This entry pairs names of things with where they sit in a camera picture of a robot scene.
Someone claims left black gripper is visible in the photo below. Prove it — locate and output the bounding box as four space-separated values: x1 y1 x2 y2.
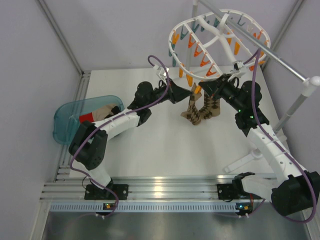
146 77 193 108

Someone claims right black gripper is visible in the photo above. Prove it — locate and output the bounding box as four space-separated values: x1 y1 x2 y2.
200 73 245 113

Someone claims orange clothes peg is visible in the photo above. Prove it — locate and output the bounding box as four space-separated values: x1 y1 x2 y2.
194 85 202 101

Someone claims brown checkered sock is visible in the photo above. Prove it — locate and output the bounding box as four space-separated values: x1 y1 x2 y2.
180 83 202 126
199 95 221 120

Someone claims white round clip hanger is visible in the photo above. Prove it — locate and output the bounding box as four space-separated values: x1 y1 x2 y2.
168 9 271 86

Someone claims teal plastic basket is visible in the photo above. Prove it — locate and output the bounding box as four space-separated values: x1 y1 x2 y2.
53 95 125 145

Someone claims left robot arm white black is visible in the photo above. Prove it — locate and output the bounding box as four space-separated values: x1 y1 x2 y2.
68 79 192 199

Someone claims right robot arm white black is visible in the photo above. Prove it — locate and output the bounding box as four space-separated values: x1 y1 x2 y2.
199 74 320 216

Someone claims black striped sock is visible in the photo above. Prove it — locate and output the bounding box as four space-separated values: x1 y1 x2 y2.
105 105 121 119

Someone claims white rack base foot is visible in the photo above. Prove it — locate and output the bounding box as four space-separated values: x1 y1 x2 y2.
223 148 263 174

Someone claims beige sock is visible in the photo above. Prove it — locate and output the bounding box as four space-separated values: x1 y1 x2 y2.
92 104 117 122

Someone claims red white sock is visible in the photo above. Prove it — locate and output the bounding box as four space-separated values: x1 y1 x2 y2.
78 112 94 123

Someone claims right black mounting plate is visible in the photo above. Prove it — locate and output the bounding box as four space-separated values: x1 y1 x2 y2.
216 183 239 202

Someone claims black mounting plate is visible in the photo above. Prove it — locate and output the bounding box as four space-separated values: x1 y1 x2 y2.
216 183 239 202
84 184 129 201

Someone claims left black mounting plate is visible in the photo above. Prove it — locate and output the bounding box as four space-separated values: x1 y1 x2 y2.
84 184 129 201

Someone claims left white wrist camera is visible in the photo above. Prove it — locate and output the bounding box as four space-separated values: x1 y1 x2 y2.
153 64 170 82

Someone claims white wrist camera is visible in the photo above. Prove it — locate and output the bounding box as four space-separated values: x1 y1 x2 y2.
153 64 170 82
228 61 249 81

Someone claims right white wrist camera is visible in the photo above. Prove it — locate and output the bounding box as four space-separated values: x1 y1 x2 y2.
228 61 249 81

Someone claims silver hanging rail rod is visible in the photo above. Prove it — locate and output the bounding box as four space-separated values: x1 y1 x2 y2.
198 0 320 86

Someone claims aluminium rail frame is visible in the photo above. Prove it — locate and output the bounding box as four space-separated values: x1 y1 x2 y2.
39 71 291 202

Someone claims perforated grey cable duct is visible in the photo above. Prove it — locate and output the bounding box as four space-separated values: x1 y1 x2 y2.
50 201 253 213

